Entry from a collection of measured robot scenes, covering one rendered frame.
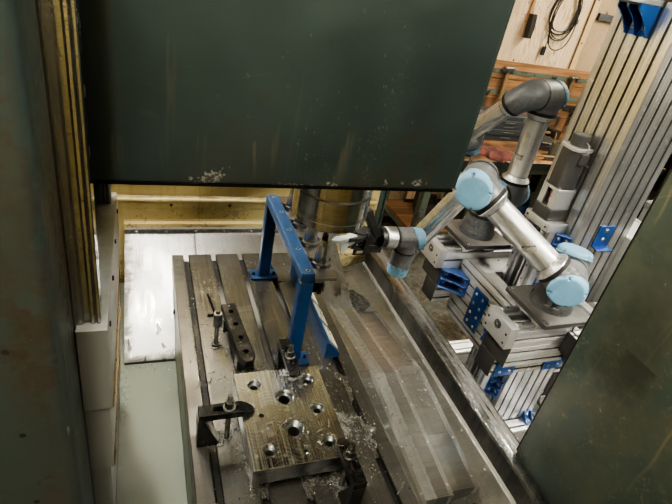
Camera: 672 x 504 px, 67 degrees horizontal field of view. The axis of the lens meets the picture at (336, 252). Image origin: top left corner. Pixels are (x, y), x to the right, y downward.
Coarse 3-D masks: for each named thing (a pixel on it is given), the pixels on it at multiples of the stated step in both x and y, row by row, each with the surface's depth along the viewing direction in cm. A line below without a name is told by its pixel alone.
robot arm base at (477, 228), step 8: (464, 216) 217; (472, 216) 211; (480, 216) 209; (464, 224) 214; (472, 224) 211; (480, 224) 210; (488, 224) 210; (464, 232) 214; (472, 232) 212; (480, 232) 211; (488, 232) 212; (480, 240) 212; (488, 240) 214
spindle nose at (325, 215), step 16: (304, 192) 100; (320, 192) 98; (336, 192) 97; (352, 192) 98; (368, 192) 101; (304, 208) 101; (320, 208) 99; (336, 208) 99; (352, 208) 100; (368, 208) 105; (304, 224) 103; (320, 224) 101; (336, 224) 101; (352, 224) 102
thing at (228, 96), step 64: (128, 0) 66; (192, 0) 68; (256, 0) 70; (320, 0) 73; (384, 0) 76; (448, 0) 79; (512, 0) 82; (128, 64) 70; (192, 64) 72; (256, 64) 75; (320, 64) 78; (384, 64) 81; (448, 64) 84; (128, 128) 74; (192, 128) 77; (256, 128) 80; (320, 128) 84; (384, 128) 87; (448, 128) 91
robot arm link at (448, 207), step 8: (480, 160) 168; (496, 168) 163; (448, 200) 175; (456, 200) 174; (440, 208) 178; (448, 208) 176; (456, 208) 175; (432, 216) 180; (440, 216) 178; (448, 216) 178; (424, 224) 183; (432, 224) 181; (440, 224) 180; (432, 232) 183
